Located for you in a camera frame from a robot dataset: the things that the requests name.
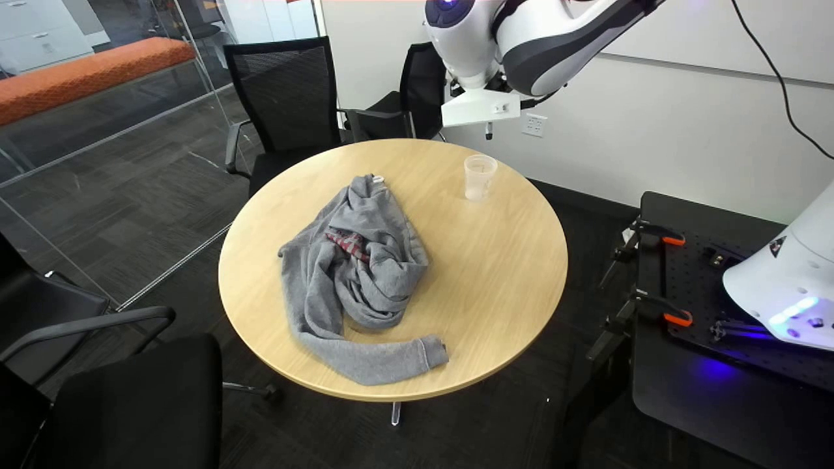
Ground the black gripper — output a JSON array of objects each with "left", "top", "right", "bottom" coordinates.
[{"left": 445, "top": 70, "right": 528, "bottom": 138}]

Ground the clear plastic cup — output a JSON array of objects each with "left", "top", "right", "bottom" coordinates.
[{"left": 461, "top": 155, "right": 502, "bottom": 203}]

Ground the round wooden table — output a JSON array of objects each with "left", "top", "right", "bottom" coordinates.
[{"left": 216, "top": 135, "right": 573, "bottom": 431}]

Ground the grey hooded sweatshirt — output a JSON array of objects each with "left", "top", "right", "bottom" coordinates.
[{"left": 276, "top": 173, "right": 452, "bottom": 388}]

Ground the black mesh office chair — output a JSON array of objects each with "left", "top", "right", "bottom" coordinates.
[{"left": 223, "top": 34, "right": 344, "bottom": 197}]

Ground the small dark clamp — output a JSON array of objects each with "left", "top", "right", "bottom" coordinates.
[{"left": 707, "top": 319, "right": 762, "bottom": 344}]

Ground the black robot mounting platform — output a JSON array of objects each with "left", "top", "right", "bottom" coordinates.
[{"left": 628, "top": 191, "right": 834, "bottom": 469}]

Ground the orange upholstered bench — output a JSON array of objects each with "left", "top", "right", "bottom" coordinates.
[{"left": 0, "top": 34, "right": 199, "bottom": 130}]

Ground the black mesh chair with armrests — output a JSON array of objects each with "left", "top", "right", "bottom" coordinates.
[{"left": 0, "top": 302, "right": 227, "bottom": 469}]

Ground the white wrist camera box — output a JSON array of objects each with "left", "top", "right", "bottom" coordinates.
[{"left": 438, "top": 90, "right": 525, "bottom": 130}]

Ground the white wall outlet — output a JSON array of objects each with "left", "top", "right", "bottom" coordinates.
[{"left": 518, "top": 113, "right": 550, "bottom": 142}]

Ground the orange-handled black clamp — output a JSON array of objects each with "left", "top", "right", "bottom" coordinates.
[
  {"left": 586, "top": 287, "right": 700, "bottom": 365},
  {"left": 604, "top": 216, "right": 690, "bottom": 266}
]

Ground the black hanging cable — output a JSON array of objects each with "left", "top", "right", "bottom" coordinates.
[{"left": 727, "top": 0, "right": 834, "bottom": 163}]

